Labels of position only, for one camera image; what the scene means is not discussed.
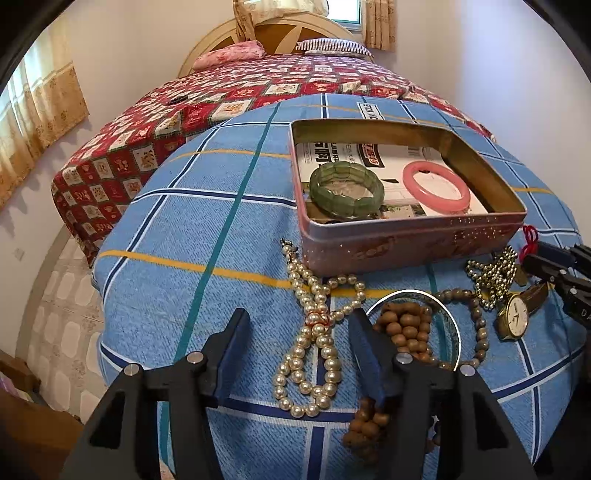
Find printed paper sheet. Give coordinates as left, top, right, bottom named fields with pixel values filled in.
left=295, top=141, right=489, bottom=217

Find metal ball chain necklace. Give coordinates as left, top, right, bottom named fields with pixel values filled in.
left=466, top=246, right=519, bottom=310

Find pearl necklace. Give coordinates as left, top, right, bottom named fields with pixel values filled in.
left=272, top=237, right=368, bottom=418

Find cardboard box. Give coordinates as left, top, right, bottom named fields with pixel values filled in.
left=0, top=351, right=84, bottom=480

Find cream wooden headboard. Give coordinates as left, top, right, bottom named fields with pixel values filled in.
left=178, top=11, right=365, bottom=79

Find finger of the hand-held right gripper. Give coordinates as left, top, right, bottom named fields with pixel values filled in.
left=537, top=242, right=591, bottom=274
left=522, top=253, right=591, bottom=326

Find pink floral pillow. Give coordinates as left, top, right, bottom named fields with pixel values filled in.
left=191, top=41, right=267, bottom=71

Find gold wristwatch with brown strap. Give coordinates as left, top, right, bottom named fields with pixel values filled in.
left=496, top=281, right=552, bottom=342

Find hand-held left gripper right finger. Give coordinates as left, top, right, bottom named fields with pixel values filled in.
left=347, top=308, right=539, bottom=480

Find dark wooden bead strand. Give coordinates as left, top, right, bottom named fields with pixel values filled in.
left=434, top=288, right=490, bottom=370

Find striped pillow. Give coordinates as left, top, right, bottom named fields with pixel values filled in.
left=295, top=38, right=375, bottom=58

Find silver metal bangle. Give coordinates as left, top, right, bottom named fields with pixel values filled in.
left=365, top=289, right=462, bottom=372

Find bed with red quilt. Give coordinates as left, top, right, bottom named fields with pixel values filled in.
left=51, top=53, right=497, bottom=268

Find pink metal tin box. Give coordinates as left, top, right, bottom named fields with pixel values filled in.
left=290, top=119, right=528, bottom=278

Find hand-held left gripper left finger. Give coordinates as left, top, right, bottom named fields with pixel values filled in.
left=60, top=308, right=252, bottom=480

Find pink bangle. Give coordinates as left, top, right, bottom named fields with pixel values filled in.
left=402, top=161, right=472, bottom=214

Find red knotted cord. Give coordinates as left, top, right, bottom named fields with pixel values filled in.
left=519, top=224, right=541, bottom=264

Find blue plaid cloth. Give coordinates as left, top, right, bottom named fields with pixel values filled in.
left=92, top=92, right=587, bottom=480

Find light brown wooden bead strand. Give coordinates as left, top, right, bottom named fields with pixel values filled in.
left=342, top=302, right=455, bottom=467

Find green jade bracelet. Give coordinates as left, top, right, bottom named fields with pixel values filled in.
left=308, top=161, right=385, bottom=217

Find wide beige floral curtain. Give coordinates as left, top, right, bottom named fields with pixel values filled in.
left=0, top=23, right=89, bottom=210

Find window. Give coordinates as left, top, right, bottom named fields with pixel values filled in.
left=330, top=0, right=363, bottom=26

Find narrow beige window curtain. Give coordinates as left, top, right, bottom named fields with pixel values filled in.
left=362, top=0, right=398, bottom=51

